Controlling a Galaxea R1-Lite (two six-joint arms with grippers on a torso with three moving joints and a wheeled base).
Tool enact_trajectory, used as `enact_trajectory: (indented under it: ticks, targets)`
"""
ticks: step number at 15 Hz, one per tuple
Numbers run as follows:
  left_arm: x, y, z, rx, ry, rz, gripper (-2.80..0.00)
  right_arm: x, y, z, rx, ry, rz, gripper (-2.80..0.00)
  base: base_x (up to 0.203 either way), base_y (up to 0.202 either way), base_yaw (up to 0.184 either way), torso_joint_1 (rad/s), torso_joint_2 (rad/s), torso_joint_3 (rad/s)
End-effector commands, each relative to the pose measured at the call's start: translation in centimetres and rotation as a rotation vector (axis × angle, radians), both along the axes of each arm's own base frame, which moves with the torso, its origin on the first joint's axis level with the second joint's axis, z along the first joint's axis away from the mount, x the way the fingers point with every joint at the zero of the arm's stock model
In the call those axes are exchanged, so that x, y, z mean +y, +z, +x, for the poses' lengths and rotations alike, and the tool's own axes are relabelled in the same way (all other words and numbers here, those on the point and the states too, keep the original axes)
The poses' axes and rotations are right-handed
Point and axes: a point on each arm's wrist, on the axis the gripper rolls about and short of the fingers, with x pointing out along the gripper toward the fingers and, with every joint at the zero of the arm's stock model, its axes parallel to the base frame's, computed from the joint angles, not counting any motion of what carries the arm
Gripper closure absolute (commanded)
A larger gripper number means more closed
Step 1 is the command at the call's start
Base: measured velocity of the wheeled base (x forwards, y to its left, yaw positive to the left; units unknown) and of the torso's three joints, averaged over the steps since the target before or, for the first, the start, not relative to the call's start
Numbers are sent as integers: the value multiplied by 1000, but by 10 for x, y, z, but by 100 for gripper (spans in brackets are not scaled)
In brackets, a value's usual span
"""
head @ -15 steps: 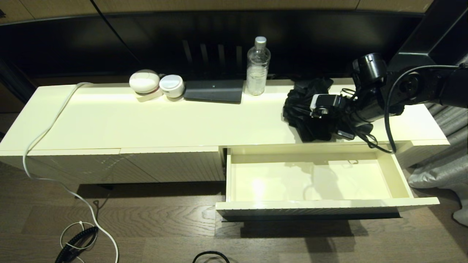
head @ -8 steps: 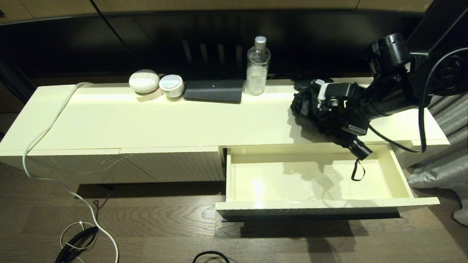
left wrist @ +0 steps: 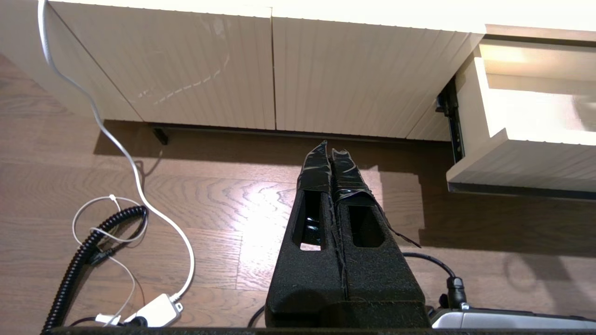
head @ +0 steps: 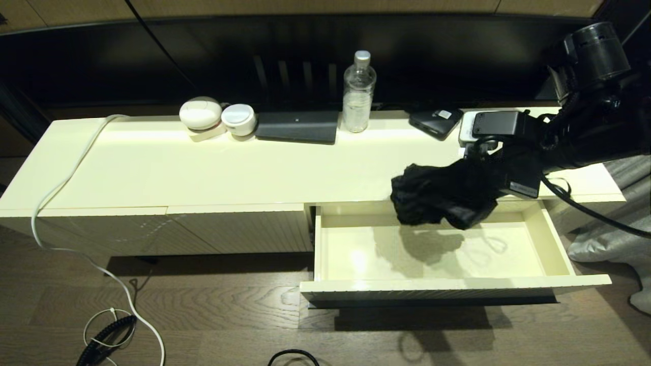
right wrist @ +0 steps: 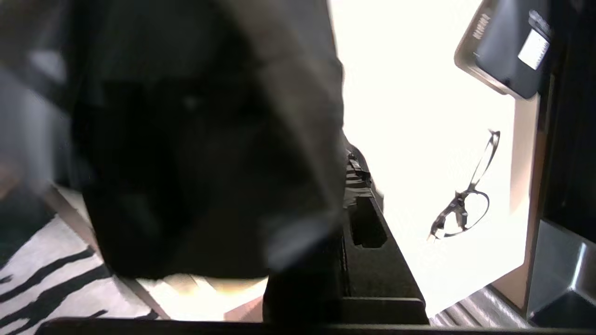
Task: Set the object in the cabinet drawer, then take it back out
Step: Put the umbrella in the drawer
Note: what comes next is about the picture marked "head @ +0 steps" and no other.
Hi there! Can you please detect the black arched floor cable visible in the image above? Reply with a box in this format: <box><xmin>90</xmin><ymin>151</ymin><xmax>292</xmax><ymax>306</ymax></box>
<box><xmin>267</xmin><ymin>349</ymin><xmax>321</xmax><ymax>366</ymax></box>

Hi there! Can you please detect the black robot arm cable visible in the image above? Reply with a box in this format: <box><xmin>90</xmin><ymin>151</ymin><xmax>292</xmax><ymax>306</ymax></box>
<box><xmin>539</xmin><ymin>173</ymin><xmax>651</xmax><ymax>239</ymax></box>

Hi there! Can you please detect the black wall shelf frame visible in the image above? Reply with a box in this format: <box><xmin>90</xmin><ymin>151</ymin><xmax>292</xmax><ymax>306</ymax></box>
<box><xmin>534</xmin><ymin>0</ymin><xmax>651</xmax><ymax>102</ymax></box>

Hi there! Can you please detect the white oval device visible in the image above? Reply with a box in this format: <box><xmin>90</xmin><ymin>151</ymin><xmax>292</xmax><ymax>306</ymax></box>
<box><xmin>179</xmin><ymin>97</ymin><xmax>223</xmax><ymax>131</ymax></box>

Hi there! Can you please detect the small black labelled device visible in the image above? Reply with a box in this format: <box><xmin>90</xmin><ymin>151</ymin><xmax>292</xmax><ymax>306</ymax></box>
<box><xmin>408</xmin><ymin>107</ymin><xmax>464</xmax><ymax>141</ymax></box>

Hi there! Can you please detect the cream low cabinet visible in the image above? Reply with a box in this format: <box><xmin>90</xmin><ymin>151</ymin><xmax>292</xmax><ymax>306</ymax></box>
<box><xmin>0</xmin><ymin>106</ymin><xmax>626</xmax><ymax>257</ymax></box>

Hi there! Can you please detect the scratched cream cabinet door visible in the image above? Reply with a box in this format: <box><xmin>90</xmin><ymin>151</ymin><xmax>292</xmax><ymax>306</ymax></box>
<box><xmin>38</xmin><ymin>206</ymin><xmax>219</xmax><ymax>256</ymax></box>

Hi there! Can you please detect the clear plastic water bottle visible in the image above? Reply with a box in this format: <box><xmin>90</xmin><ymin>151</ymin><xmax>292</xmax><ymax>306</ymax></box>
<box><xmin>342</xmin><ymin>50</ymin><xmax>377</xmax><ymax>133</ymax></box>

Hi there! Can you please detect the thick white power cable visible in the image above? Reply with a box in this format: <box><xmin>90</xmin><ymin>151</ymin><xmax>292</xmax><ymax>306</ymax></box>
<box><xmin>32</xmin><ymin>114</ymin><xmax>166</xmax><ymax>366</ymax></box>

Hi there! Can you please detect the black coiled cable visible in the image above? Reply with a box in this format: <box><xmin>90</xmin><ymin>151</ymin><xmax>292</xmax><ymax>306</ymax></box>
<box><xmin>76</xmin><ymin>314</ymin><xmax>138</xmax><ymax>366</ymax></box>

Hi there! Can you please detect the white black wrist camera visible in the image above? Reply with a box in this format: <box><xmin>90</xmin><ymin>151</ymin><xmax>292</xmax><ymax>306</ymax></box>
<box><xmin>459</xmin><ymin>111</ymin><xmax>527</xmax><ymax>148</ymax></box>

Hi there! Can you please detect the black flat set-top box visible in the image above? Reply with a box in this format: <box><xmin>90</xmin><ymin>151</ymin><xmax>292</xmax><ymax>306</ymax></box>
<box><xmin>255</xmin><ymin>111</ymin><xmax>339</xmax><ymax>145</ymax></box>

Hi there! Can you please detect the white round device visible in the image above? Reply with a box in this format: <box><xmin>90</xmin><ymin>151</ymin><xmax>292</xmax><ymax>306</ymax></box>
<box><xmin>221</xmin><ymin>104</ymin><xmax>256</xmax><ymax>137</ymax></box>

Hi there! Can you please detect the grey curtain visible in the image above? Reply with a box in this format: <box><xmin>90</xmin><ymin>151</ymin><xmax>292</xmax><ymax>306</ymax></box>
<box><xmin>567</xmin><ymin>155</ymin><xmax>651</xmax><ymax>316</ymax></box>

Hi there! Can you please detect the plain cream cabinet door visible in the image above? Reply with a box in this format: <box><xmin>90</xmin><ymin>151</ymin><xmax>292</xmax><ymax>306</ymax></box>
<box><xmin>167</xmin><ymin>203</ymin><xmax>313</xmax><ymax>254</ymax></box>

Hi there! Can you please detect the cream ribbed drawer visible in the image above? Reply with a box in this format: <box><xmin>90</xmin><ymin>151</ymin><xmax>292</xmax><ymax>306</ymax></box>
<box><xmin>299</xmin><ymin>201</ymin><xmax>612</xmax><ymax>308</ymax></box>

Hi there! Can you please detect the black umbrella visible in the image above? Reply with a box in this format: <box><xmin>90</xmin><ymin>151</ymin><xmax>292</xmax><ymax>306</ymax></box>
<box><xmin>390</xmin><ymin>159</ymin><xmax>509</xmax><ymax>230</ymax></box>

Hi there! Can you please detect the beige device base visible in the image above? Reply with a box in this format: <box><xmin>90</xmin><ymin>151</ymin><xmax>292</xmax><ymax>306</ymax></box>
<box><xmin>186</xmin><ymin>122</ymin><xmax>227</xmax><ymax>142</ymax></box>

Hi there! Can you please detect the thin white cable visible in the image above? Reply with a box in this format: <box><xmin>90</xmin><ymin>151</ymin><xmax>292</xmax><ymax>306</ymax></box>
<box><xmin>83</xmin><ymin>308</ymin><xmax>137</xmax><ymax>366</ymax></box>

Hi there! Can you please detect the black television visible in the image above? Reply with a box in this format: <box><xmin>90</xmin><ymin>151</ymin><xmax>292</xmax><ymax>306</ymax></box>
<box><xmin>0</xmin><ymin>14</ymin><xmax>603</xmax><ymax>120</ymax></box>

